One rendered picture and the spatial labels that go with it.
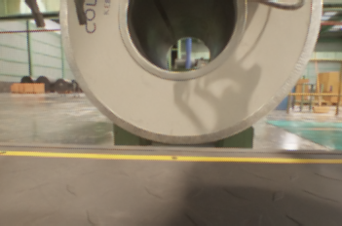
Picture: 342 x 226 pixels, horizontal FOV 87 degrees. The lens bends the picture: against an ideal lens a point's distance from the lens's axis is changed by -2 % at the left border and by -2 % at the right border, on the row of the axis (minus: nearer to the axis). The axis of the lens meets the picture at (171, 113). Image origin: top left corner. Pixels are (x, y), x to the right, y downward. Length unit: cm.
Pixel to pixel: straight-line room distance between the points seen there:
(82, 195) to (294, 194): 18
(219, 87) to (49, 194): 78
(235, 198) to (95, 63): 91
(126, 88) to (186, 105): 30
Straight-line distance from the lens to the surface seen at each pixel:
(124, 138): 117
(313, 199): 20
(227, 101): 88
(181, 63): 361
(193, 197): 17
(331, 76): 1053
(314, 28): 103
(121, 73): 94
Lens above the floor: 44
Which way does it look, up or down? 7 degrees down
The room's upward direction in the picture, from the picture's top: 1 degrees clockwise
